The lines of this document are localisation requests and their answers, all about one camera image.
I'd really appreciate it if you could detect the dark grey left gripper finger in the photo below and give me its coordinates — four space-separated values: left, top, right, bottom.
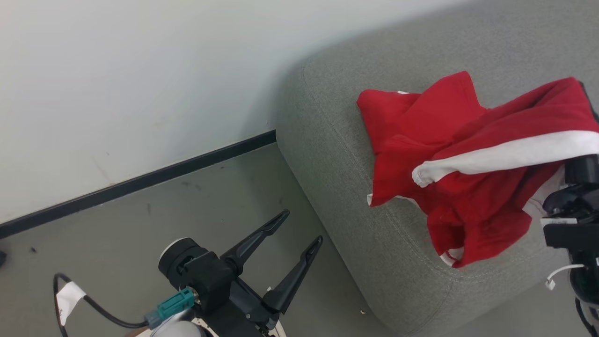
220 210 290 275
262 235 323 315

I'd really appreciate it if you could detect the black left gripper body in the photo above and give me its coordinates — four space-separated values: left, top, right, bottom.
201 276 283 337

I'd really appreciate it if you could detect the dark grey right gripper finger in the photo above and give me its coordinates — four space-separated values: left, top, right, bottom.
579 81 599 121

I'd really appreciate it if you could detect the red and white garment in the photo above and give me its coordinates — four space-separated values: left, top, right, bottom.
357 71 599 269

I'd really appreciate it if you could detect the grey fabric sofa seat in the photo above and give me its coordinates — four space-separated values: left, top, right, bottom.
275 0 599 336

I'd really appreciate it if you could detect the teal cable connector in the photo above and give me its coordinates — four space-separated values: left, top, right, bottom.
145 287 197 330

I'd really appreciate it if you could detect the black wall baseboard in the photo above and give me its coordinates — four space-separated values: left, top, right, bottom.
0 130 277 239

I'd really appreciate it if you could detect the black cable with white tag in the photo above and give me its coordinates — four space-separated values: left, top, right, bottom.
52 273 150 337

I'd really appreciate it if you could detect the thin white cable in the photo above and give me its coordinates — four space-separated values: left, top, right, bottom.
545 264 585 291

